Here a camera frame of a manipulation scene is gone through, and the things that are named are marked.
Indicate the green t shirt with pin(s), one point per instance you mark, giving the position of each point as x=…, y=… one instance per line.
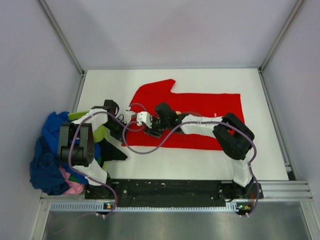
x=72, y=178

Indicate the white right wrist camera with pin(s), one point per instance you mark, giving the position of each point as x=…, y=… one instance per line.
x=144, y=118

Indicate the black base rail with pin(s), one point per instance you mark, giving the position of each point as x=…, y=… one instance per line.
x=173, y=193

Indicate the blue t shirt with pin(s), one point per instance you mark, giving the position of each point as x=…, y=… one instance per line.
x=44, y=167

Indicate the black t shirt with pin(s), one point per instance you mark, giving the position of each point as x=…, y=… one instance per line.
x=108, y=152

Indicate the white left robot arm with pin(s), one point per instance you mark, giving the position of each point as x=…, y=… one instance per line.
x=83, y=147

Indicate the aluminium frame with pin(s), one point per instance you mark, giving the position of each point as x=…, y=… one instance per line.
x=235, y=138

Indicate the red printed t shirt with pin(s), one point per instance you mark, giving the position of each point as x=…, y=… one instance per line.
x=148, y=96

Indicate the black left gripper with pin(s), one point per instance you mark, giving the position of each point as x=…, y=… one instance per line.
x=120, y=135

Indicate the white slotted cable duct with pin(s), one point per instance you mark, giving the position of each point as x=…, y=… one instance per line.
x=105, y=207

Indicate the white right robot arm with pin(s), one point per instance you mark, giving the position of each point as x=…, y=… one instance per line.
x=229, y=132

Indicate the pink t shirt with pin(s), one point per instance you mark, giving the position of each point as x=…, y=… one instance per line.
x=75, y=188

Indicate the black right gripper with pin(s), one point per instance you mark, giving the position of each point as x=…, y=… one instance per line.
x=152, y=131

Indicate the green plastic basket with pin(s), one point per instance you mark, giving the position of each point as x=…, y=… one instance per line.
x=99, y=135

